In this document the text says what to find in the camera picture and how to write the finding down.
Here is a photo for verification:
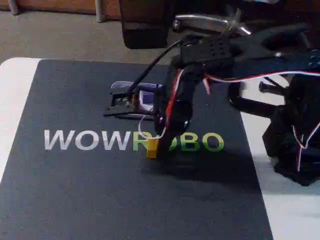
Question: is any black table clamp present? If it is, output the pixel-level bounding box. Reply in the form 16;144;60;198
227;74;291;113

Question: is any thin white wire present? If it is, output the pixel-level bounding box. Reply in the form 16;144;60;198
138;114;167;140

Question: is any purple block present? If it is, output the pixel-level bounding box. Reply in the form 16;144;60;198
138;89;157;112

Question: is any grey metal leg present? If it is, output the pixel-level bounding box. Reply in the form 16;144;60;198
9;0;20;16
95;0;105;23

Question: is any red white black servo cable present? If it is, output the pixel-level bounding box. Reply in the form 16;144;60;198
163;68;186;138
202;69;320;96
291;121;320;172

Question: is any black gripper camera module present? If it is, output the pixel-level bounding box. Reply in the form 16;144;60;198
103;90;139;118

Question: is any white rectangular tray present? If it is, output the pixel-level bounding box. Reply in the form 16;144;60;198
110;81;167;121

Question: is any dark WOWROBO printed mat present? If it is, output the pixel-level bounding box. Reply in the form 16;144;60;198
0;59;275;240

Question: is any yellow block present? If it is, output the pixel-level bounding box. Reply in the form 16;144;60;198
145;138;160;161

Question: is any black camera cable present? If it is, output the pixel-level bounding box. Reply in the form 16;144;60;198
127;37;187;97

